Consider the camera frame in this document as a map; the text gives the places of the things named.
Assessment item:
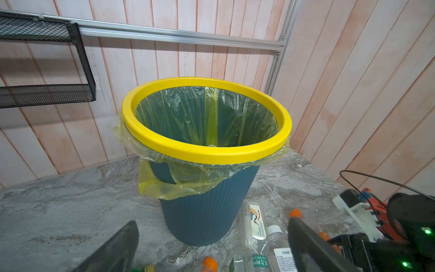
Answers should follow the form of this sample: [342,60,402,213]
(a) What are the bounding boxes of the blue bin with yellow rim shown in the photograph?
[120,77,292,247]

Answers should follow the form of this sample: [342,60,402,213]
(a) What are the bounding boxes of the clear bottle orange cap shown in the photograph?
[289,209,331,241]

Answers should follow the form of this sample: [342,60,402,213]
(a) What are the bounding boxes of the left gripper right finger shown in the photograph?
[288,218,358,272]

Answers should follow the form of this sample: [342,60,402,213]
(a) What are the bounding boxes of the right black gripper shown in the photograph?
[327,233,435,272]

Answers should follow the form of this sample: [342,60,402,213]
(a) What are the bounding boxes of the black mesh wall basket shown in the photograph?
[1,11,96,108]

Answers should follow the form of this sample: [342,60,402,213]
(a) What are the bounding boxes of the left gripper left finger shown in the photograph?
[72,221,139,272]

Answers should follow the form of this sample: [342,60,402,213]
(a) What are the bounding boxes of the clear bottle white text label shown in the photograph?
[267,225,297,272]

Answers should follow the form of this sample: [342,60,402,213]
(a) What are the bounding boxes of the crushed clear bottle bird label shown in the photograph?
[241,200,269,261]

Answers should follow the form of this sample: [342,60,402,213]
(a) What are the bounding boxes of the yellow-green bin liner bag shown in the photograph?
[114,86,290,200]

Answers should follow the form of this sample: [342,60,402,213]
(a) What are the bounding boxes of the clear bottle white green label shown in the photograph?
[227,248,273,272]

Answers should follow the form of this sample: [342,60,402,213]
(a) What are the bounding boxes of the green plastic bottle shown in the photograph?
[131,265,155,272]

